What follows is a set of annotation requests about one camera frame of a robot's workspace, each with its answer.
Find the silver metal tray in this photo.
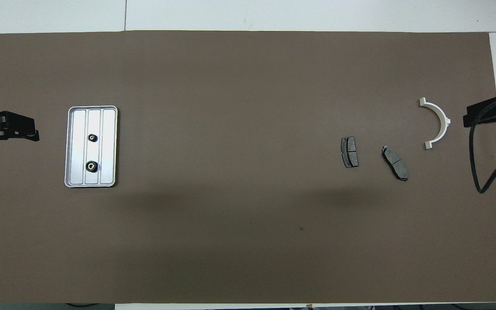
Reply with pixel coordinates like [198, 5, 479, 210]
[64, 105, 118, 188]

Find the elongated dark grey brake pad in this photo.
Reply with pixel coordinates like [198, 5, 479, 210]
[381, 146, 409, 182]

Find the rectangular dark grey brake pad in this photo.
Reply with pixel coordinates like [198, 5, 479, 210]
[341, 136, 359, 168]

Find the brown table mat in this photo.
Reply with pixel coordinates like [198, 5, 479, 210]
[0, 30, 496, 304]

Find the white half-ring clamp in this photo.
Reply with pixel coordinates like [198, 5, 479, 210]
[419, 97, 451, 150]

